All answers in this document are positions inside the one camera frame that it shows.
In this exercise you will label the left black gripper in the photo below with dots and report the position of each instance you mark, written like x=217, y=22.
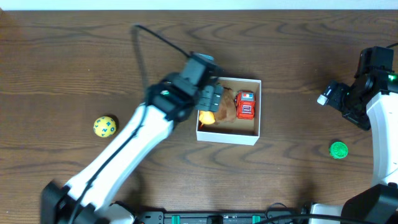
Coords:
x=208, y=98

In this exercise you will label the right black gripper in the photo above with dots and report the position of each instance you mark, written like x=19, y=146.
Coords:
x=362, y=121

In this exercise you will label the orange rubber duck blue cap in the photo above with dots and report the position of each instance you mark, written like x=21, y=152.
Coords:
x=206, y=118

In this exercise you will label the brown plush bear with orange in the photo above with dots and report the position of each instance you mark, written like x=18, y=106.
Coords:
x=227, y=109

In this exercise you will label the red toy fire truck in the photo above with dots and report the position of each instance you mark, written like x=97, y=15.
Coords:
x=245, y=105

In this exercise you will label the green round toy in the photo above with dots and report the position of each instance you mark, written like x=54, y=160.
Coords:
x=338, y=150

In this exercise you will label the yellow ball with blue letters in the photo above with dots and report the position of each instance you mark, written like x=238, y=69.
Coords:
x=104, y=126

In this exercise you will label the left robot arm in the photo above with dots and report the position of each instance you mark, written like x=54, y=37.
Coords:
x=88, y=196

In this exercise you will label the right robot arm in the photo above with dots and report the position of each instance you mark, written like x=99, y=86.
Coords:
x=371, y=104

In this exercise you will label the white cardboard box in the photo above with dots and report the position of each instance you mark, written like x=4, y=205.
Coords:
x=241, y=131

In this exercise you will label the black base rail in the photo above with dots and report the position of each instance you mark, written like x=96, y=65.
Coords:
x=158, y=217

